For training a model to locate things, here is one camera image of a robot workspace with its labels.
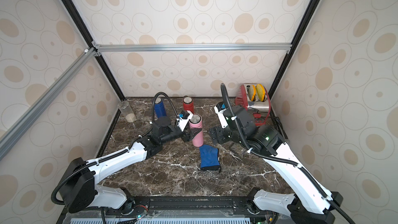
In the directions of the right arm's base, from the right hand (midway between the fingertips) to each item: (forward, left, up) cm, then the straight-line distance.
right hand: (214, 130), depth 64 cm
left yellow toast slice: (+37, -24, -11) cm, 45 cm away
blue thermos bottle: (+24, +32, -14) cm, 42 cm away
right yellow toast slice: (+39, -29, -12) cm, 50 cm away
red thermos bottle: (+25, +15, -11) cm, 32 cm away
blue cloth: (0, +2, -28) cm, 28 cm away
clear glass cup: (+28, +57, -24) cm, 68 cm away
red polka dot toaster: (+34, -25, -13) cm, 45 cm away
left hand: (+7, +6, -7) cm, 11 cm away
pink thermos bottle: (+6, +8, -3) cm, 11 cm away
